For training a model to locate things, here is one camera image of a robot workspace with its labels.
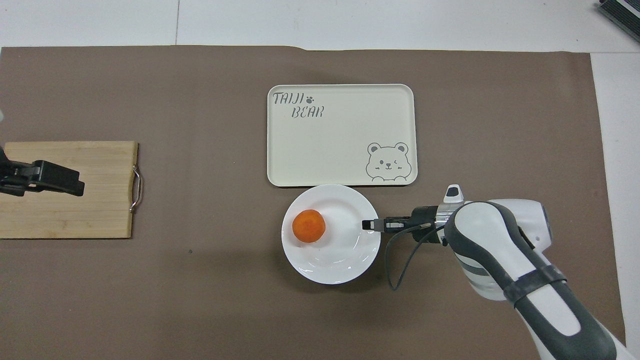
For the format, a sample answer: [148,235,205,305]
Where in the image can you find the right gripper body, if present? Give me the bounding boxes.
[396,206,439,236]

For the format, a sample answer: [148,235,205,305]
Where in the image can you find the white round plate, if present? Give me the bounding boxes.
[281,184,382,286]

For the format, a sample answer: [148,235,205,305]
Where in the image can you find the orange fruit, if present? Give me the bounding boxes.
[292,209,327,244]

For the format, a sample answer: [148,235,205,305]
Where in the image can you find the cream tray with bear print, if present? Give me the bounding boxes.
[266,83,418,188]

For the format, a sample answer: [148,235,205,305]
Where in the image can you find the black stand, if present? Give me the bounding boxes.
[597,0,640,32]

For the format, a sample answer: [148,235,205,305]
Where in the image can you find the wooden cutting board, metal handle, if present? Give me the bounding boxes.
[0,141,144,240]

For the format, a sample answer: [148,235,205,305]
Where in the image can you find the black cable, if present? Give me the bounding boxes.
[385,223,448,292]

